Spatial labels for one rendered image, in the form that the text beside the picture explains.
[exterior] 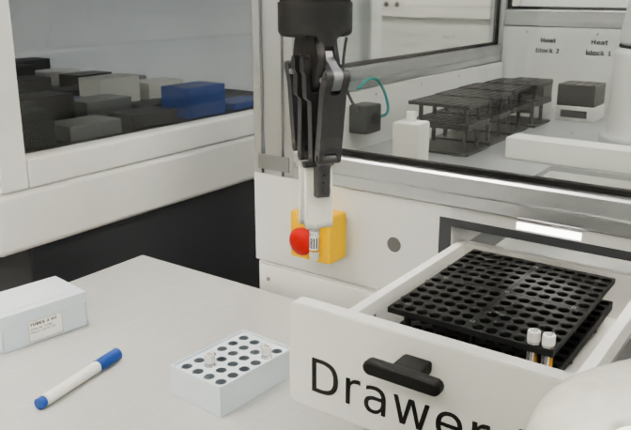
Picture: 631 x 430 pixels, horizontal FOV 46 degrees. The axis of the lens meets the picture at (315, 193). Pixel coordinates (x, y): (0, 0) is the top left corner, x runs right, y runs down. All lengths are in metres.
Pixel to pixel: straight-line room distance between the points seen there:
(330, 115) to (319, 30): 0.08
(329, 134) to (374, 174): 0.32
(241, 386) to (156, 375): 0.14
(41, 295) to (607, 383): 0.86
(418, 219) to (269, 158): 0.26
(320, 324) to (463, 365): 0.15
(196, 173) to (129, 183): 0.18
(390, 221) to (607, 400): 0.71
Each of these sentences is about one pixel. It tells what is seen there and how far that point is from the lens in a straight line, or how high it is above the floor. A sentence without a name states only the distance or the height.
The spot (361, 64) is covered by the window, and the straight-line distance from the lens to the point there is 1.06.
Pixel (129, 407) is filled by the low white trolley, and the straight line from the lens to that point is 0.92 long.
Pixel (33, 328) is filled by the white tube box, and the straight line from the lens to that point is 1.09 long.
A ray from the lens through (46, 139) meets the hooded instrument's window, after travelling 1.35.
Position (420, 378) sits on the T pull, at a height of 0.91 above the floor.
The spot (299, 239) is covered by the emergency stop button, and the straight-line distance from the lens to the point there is 1.06.
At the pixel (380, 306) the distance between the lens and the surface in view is 0.84.
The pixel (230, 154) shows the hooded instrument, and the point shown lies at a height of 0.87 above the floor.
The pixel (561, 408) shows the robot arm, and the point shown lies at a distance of 0.38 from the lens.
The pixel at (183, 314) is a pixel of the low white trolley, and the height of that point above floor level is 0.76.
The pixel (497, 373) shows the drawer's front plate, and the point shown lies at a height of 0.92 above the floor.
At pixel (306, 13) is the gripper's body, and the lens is 0.73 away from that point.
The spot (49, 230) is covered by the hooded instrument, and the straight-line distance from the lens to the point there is 1.35.
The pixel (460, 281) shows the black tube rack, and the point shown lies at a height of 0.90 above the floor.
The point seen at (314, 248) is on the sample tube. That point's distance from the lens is 0.81.
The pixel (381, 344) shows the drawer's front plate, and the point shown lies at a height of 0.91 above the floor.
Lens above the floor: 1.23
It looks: 15 degrees down
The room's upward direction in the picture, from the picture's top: straight up
